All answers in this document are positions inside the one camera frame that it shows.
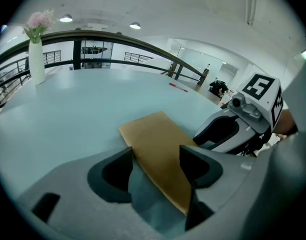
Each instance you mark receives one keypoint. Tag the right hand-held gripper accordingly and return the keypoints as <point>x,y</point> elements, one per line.
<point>265,101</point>

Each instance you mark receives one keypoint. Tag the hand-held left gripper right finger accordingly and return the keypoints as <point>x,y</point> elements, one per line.
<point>207,171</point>

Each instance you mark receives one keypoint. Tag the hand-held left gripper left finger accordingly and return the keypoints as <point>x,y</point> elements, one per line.
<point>100,179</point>

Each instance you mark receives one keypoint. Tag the brown notebook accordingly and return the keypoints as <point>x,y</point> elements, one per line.
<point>157,139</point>

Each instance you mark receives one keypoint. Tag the red pen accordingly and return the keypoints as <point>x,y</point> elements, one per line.
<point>178,87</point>

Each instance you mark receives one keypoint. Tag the person's right forearm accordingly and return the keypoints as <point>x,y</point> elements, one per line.
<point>286,122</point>

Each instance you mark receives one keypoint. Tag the black metal railing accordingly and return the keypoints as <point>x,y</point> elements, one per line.
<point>105,37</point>
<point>137,57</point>

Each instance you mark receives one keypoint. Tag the black framed glass partition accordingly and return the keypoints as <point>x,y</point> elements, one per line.
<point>96,54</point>

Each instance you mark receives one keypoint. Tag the white vase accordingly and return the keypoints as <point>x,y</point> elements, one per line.
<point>37,64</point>

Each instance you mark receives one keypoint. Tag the dome pendant lamp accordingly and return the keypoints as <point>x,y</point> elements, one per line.
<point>135,25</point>
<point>66,18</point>

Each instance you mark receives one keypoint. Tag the pink flowers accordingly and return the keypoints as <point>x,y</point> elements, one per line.
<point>40,22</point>

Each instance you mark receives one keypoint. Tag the small grey gripper camera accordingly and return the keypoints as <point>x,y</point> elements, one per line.
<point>239,102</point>

